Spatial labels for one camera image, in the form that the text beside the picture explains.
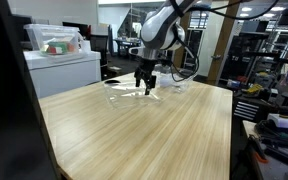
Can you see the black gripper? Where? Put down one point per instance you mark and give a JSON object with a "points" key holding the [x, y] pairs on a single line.
{"points": [[144, 72]]}

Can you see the clear plastic lid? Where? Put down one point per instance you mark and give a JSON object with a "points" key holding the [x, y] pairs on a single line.
{"points": [[124, 94]]}

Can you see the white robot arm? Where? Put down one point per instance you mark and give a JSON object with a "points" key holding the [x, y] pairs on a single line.
{"points": [[159, 32]]}

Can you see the clear plastic container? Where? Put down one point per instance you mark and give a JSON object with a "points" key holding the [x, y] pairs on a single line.
{"points": [[171, 79]]}

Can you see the white storage box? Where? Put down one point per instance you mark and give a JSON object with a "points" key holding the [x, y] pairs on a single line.
{"points": [[56, 74]]}

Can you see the clear bin with toys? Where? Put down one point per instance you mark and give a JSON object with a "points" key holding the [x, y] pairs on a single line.
{"points": [[53, 40]]}

